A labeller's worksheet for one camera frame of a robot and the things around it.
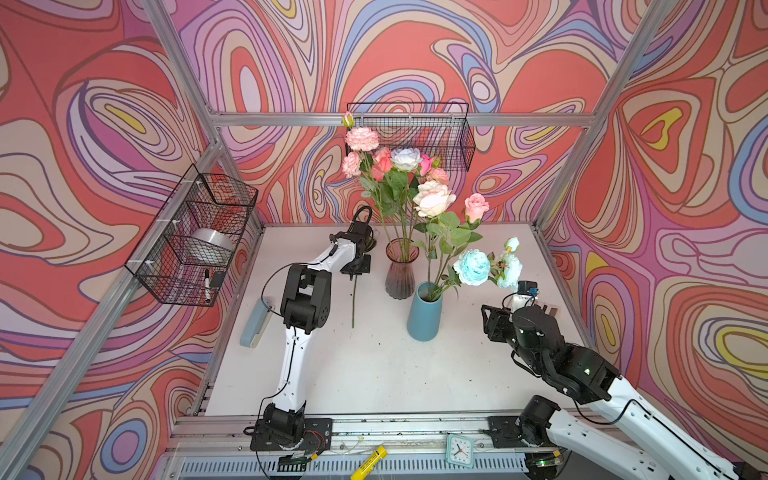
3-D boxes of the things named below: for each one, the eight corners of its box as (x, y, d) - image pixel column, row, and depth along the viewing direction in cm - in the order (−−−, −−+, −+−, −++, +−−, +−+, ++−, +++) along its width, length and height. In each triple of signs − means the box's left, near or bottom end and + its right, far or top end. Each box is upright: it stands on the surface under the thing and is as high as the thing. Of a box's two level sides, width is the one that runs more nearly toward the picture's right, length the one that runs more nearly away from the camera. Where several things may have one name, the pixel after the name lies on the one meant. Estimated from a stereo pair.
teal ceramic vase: (400, 331, 93) (403, 296, 77) (418, 314, 97) (424, 277, 81) (422, 351, 89) (430, 319, 73) (440, 332, 93) (451, 298, 77)
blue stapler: (240, 346, 90) (233, 338, 86) (262, 306, 99) (256, 298, 95) (255, 349, 90) (248, 341, 85) (275, 309, 98) (270, 300, 94)
